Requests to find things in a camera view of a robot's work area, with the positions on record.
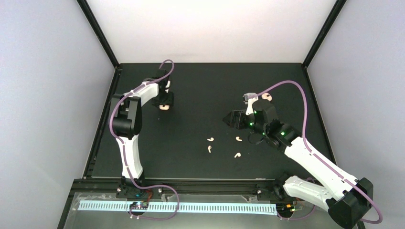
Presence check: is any right base circuit board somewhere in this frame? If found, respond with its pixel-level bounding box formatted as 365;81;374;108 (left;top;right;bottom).
276;204;302;212

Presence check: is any right black frame post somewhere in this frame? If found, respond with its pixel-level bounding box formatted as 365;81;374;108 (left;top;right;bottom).
302;0;347;69

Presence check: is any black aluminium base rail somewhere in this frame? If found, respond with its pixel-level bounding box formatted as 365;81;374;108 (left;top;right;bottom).
68;177;296;203

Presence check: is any left black frame post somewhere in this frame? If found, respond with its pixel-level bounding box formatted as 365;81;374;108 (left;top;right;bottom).
77;0;119;69

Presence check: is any black frame post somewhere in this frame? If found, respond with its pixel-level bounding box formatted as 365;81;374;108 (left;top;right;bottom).
302;0;347;69
77;0;119;69

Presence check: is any white slotted cable duct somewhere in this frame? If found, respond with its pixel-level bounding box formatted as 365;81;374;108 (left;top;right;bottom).
77;200;277;216

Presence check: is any small green circuit board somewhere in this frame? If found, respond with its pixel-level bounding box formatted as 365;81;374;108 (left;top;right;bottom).
129;202;149;211

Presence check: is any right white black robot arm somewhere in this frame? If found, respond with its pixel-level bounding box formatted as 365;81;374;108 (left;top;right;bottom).
223;100;373;229

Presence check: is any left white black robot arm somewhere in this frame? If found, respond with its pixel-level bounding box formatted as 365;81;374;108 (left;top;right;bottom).
108;69;174;190

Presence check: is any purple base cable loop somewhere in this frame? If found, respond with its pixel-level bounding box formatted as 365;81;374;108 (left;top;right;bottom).
128;184;181;222

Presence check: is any pink earbuds charging case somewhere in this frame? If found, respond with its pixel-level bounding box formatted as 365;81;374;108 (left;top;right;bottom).
159;105;171;111

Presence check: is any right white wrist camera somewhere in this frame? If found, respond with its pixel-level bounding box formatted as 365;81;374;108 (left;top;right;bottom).
243;93;258;115

